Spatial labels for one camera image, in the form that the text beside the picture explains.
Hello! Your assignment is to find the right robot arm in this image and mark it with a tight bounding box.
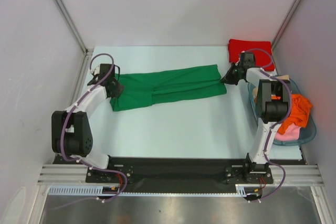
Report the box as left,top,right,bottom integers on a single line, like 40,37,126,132
221,51,292,183

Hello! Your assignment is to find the aluminium frame post left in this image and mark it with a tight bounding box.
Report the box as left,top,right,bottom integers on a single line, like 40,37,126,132
53,0,88,55

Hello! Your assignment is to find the folded red t-shirt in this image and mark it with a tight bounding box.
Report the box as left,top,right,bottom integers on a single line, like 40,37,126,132
228,39,275,71

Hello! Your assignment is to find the pink t-shirt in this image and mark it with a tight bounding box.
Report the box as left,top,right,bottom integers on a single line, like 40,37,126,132
275,124,301,142

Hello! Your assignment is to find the white slotted cable duct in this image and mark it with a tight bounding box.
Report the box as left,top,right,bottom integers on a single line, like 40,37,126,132
48,184,261,198

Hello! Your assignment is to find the beige t-shirt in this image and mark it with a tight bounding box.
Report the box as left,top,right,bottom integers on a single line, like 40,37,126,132
252,75,290,97

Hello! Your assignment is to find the aluminium front rail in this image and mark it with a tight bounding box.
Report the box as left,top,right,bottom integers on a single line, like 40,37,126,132
37,164,324,187

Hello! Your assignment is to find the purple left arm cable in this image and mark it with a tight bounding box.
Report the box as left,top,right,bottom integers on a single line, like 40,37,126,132
51,53,129,210

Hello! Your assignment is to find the orange t-shirt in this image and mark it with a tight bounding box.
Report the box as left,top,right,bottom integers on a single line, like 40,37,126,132
277,94,313,135

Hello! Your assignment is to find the aluminium frame post right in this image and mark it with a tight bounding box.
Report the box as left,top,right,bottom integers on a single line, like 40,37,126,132
271,0,303,51

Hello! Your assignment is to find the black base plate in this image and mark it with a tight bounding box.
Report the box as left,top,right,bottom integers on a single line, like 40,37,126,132
52,156,275,195

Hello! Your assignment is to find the aluminium frame post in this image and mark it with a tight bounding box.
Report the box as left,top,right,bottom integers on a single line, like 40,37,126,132
53,0,88,55
271,0,303,51

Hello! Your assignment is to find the green t-shirt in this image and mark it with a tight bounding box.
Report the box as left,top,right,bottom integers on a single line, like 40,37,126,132
110,65,227,112

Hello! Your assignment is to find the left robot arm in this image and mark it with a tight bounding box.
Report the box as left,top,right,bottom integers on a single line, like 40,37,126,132
51,63,123,182

